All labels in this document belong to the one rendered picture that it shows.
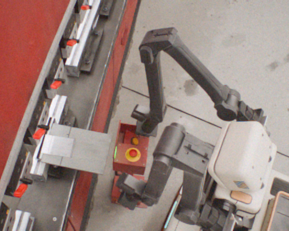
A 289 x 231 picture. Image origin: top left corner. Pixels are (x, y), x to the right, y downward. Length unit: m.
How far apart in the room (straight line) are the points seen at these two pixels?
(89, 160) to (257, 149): 0.68
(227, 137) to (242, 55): 2.09
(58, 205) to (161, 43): 0.80
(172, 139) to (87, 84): 1.03
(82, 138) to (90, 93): 0.33
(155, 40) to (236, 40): 2.18
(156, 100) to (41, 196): 0.64
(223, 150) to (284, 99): 1.99
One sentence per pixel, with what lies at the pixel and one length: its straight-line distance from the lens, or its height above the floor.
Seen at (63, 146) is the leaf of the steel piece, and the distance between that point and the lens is 1.49.
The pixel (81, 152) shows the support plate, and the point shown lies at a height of 1.00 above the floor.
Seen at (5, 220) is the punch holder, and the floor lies 1.26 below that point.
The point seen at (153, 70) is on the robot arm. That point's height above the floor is 1.31.
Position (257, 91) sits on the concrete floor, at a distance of 3.04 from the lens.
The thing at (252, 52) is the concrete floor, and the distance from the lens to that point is 3.29.
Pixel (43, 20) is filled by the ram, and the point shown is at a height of 1.54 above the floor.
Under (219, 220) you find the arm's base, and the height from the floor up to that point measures 1.23.
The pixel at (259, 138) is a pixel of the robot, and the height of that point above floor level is 1.38.
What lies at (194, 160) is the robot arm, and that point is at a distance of 0.82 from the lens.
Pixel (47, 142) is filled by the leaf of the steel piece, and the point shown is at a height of 1.00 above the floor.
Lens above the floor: 2.35
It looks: 61 degrees down
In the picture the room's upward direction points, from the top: 9 degrees clockwise
